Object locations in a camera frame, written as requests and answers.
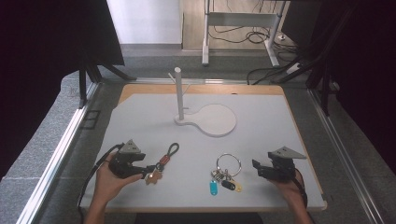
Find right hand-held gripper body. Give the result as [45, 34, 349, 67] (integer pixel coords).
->
[263, 146, 307, 183]

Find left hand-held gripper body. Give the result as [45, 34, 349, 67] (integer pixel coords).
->
[107, 139, 148, 180]

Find brown leather keychain black loop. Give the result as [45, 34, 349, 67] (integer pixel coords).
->
[144, 142, 180, 186]

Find person's right hand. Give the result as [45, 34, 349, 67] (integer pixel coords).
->
[269, 170, 305, 204]

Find person's left hand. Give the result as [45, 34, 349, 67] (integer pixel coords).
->
[92, 160, 144, 204]

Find white table mat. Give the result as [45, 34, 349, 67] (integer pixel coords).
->
[79, 92, 327, 210]

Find white key hanger stand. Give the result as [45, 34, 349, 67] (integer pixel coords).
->
[167, 66, 237, 138]

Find black stand legs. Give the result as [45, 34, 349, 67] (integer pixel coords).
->
[304, 60, 332, 117]
[78, 60, 138, 110]

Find white power strip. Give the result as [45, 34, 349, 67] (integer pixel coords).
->
[285, 62, 303, 76]

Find black curtain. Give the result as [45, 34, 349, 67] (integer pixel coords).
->
[281, 0, 396, 175]
[0, 0, 126, 180]

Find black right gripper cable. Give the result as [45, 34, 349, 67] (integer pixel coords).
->
[292, 167, 309, 209]

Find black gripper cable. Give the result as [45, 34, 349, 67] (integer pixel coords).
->
[292, 167, 309, 209]
[76, 142, 125, 224]

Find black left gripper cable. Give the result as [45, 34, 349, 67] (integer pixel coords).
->
[76, 142, 125, 224]

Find key ring with coloured tags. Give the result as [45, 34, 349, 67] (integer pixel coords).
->
[208, 152, 244, 197]

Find aluminium rail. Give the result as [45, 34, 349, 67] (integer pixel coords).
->
[16, 81, 101, 224]
[307, 87, 388, 224]

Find black floor cable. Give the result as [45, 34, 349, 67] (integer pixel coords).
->
[247, 55, 302, 86]

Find black floor cables bundle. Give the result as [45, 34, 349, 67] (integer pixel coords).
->
[207, 0, 301, 54]

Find white metal desk frame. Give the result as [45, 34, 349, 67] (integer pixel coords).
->
[201, 0, 288, 68]

